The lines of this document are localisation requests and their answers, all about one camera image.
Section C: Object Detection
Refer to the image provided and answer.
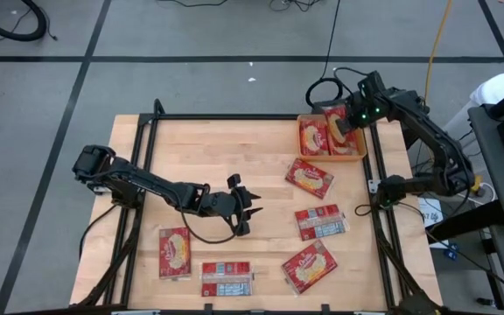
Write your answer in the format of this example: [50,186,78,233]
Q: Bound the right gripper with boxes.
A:
[336,71,389,137]

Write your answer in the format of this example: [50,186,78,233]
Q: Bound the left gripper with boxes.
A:
[197,173,265,237]

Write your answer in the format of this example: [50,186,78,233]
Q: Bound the orange plastic basket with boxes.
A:
[296,113,368,163]

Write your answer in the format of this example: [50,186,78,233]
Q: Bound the black perforated computer case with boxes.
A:
[311,90,433,151]

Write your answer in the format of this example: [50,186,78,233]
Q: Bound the white paper sheet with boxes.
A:
[417,197,445,229]

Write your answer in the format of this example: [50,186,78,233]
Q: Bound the black support beam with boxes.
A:
[424,199,504,246]

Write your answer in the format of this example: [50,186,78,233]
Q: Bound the white tall cylinder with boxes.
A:
[429,73,504,154]

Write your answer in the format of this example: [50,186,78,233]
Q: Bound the black coiled cable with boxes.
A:
[304,0,344,109]

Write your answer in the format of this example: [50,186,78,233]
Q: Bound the black metal rig frame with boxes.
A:
[71,98,444,315]

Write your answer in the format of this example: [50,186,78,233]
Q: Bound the yellow cable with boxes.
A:
[422,0,485,197]

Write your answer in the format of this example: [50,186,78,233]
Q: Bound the tangled black cables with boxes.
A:
[269,0,323,13]

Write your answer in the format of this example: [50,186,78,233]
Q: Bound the white cable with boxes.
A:
[474,181,498,205]

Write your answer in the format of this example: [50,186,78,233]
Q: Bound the black loose cable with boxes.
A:
[78,201,120,260]

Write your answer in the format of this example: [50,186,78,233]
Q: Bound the thin black cable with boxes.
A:
[158,0,231,9]

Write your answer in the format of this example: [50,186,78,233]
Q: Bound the black flexible hose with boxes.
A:
[0,0,48,44]

